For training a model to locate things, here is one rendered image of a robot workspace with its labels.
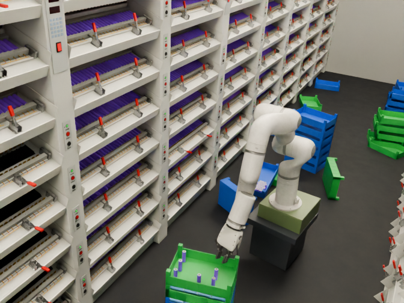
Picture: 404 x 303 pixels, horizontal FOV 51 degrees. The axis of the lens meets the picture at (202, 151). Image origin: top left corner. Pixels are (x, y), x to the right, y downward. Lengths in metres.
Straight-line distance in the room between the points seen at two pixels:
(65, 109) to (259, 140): 0.79
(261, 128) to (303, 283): 1.10
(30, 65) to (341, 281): 2.00
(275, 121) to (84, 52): 0.84
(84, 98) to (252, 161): 0.75
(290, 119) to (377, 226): 1.48
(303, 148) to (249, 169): 0.51
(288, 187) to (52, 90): 1.38
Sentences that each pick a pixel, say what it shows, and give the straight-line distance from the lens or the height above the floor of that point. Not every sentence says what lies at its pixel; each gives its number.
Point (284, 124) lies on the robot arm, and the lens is 1.90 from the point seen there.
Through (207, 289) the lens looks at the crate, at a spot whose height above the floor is 0.35.
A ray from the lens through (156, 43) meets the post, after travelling 2.14.
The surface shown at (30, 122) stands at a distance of 1.62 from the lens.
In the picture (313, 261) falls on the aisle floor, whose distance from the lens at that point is 2.75.
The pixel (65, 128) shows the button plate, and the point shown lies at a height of 1.06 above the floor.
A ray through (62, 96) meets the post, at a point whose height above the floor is 1.19.
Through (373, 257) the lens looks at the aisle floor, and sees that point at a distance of 2.92.
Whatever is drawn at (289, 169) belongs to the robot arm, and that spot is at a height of 0.62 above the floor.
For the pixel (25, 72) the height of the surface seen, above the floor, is 1.32.
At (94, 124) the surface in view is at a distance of 1.94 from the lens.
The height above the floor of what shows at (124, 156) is 0.73.
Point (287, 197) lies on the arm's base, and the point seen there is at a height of 0.44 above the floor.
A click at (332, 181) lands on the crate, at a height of 0.16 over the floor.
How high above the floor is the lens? 1.78
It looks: 29 degrees down
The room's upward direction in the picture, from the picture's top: 3 degrees clockwise
